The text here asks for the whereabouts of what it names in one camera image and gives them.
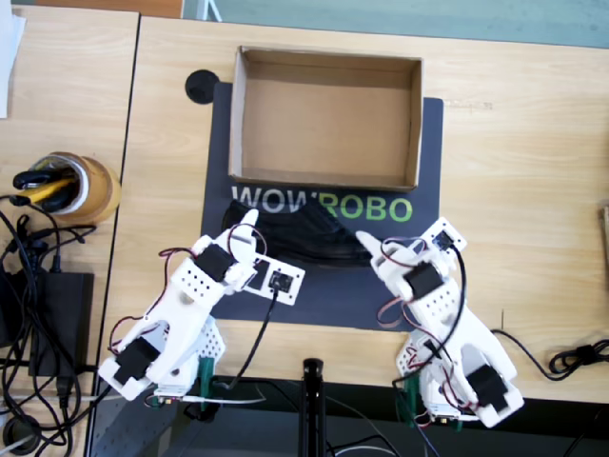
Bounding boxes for open cardboard box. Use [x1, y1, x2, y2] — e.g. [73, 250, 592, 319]
[227, 45, 424, 194]

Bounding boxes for coiled black cable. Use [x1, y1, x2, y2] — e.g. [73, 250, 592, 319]
[492, 328, 609, 382]

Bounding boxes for black power adapter brick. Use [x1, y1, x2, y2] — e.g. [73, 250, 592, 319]
[28, 270, 96, 378]

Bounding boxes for white tape roll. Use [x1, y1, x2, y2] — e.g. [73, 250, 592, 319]
[28, 154, 92, 216]

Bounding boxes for dark mat with WOWROBO print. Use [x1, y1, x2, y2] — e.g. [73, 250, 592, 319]
[198, 81, 446, 333]

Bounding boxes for thin black cable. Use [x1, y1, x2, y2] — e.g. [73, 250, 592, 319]
[0, 194, 99, 287]

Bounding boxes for black round desk grommet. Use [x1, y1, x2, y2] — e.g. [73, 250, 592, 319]
[2, 414, 42, 452]
[184, 70, 221, 106]

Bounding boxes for yellow handled pliers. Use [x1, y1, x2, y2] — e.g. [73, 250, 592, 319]
[11, 176, 72, 207]

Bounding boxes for black handled scissors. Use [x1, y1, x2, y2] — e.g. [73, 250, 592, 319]
[12, 167, 54, 189]

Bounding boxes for gripper white camera mount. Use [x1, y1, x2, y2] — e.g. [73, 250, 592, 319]
[421, 217, 468, 256]
[243, 253, 306, 307]

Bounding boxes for white paper stack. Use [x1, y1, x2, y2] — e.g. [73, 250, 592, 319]
[0, 8, 29, 120]

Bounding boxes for white perforated base plate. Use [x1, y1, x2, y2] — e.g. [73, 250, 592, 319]
[192, 318, 227, 372]
[397, 332, 424, 380]

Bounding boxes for brown packing tape roll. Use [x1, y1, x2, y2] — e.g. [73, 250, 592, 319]
[45, 150, 124, 226]

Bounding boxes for white thin cable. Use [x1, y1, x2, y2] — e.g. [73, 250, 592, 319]
[183, 393, 266, 407]

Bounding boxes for black power cord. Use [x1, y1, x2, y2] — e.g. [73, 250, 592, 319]
[0, 373, 77, 457]

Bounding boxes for black camera stand pole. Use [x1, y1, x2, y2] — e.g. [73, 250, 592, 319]
[301, 357, 328, 457]

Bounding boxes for black charger block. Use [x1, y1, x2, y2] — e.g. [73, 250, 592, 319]
[0, 268, 18, 348]

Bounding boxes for black leather dress shoe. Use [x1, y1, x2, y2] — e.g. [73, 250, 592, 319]
[222, 198, 377, 270]

